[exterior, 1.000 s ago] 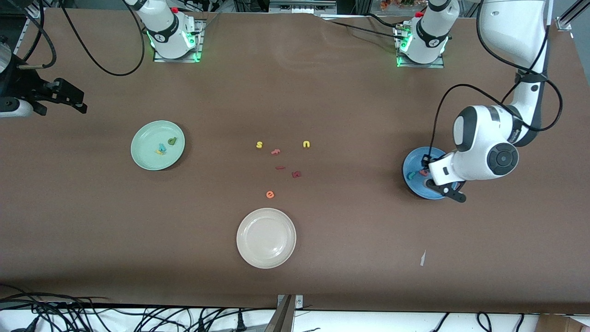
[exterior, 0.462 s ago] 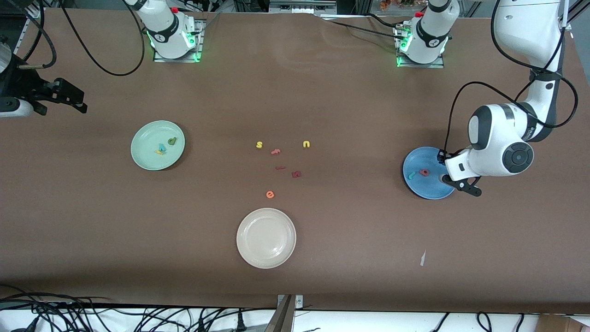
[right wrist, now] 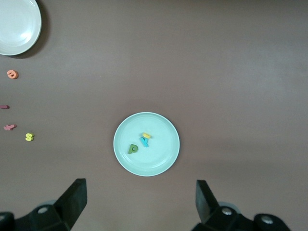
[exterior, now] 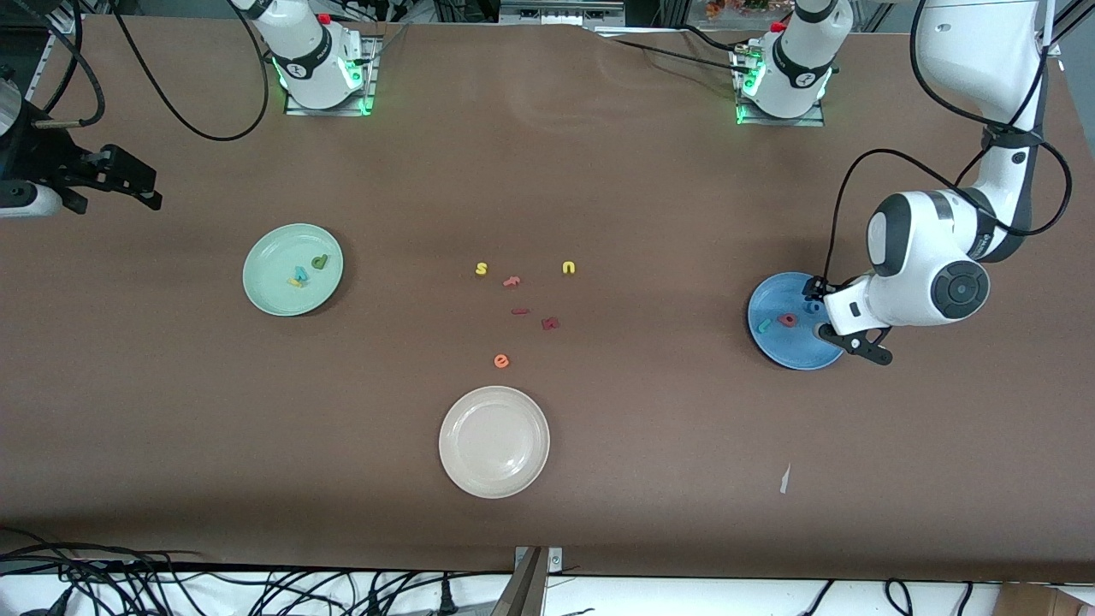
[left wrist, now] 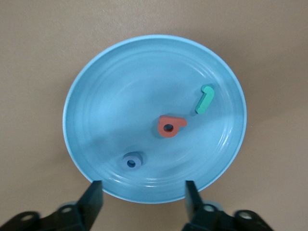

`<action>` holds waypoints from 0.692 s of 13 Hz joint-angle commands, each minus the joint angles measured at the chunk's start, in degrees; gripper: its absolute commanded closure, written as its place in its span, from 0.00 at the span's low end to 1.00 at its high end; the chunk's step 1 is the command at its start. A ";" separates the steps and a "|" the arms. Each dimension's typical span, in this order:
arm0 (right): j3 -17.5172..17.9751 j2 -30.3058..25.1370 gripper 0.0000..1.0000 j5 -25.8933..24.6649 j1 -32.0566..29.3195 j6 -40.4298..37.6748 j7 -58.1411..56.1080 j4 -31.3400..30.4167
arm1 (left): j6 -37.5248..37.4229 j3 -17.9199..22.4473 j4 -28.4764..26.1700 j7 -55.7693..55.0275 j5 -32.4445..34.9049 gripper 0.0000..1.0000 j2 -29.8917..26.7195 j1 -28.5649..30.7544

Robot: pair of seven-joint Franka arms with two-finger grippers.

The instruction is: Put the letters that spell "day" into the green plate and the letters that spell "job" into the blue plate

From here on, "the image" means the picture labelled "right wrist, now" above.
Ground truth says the beige plate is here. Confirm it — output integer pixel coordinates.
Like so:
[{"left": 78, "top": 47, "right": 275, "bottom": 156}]
[{"left": 0, "top": 0, "right": 42, "bottom": 56}]

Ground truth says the green plate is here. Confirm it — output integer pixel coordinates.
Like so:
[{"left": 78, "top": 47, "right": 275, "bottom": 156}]
[{"left": 113, "top": 112, "right": 180, "bottom": 177}]

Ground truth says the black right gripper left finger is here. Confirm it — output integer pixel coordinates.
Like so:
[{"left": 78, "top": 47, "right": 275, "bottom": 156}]
[{"left": 0, "top": 178, "right": 87, "bottom": 231}]

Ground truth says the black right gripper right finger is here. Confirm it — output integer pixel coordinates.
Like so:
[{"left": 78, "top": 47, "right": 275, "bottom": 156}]
[{"left": 191, "top": 180, "right": 291, "bottom": 231}]

